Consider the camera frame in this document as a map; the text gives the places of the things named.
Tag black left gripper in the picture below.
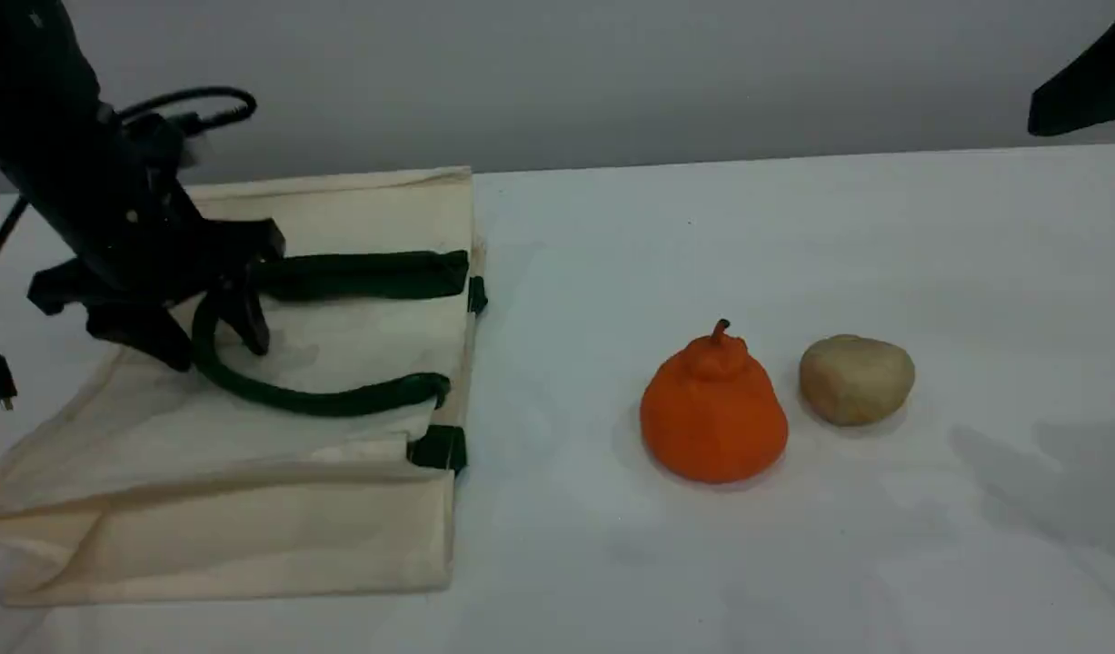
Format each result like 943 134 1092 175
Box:
27 216 287 373

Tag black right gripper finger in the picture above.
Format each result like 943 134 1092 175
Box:
1027 7 1115 138

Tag cream canvas bag green handles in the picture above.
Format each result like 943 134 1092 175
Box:
0 166 490 608

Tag orange with knobbed stem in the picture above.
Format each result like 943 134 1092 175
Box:
640 319 790 485

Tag tan toy potato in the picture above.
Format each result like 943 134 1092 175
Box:
798 334 917 428

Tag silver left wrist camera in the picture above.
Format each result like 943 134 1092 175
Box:
121 114 200 173

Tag black looped camera cable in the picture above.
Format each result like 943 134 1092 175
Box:
112 85 259 137

